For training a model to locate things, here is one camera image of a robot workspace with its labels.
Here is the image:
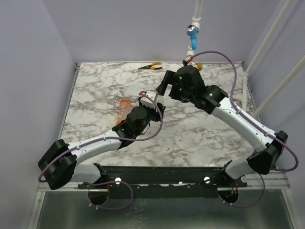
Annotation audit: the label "orange label tea bottle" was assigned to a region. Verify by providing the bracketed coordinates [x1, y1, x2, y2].
[116, 96, 132, 125]

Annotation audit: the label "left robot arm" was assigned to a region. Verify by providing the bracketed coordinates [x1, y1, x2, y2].
[38, 103, 165, 190]

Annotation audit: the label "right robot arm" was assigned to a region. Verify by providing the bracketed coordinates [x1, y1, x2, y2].
[156, 65, 288, 187]

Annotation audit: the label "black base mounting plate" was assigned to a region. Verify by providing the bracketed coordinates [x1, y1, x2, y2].
[83, 166, 241, 199]

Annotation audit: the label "yellow handled pliers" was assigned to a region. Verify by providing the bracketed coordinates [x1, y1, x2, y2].
[138, 62, 163, 70]

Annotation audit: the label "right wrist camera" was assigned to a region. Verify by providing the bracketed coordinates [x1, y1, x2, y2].
[183, 55, 203, 71]

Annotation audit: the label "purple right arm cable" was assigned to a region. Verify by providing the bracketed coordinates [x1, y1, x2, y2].
[190, 51, 300, 208]

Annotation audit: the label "white PVC pipe frame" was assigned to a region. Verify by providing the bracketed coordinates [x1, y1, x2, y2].
[199, 0, 305, 121]

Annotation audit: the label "aluminium rail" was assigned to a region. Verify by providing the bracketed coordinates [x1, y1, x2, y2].
[37, 171, 291, 192]

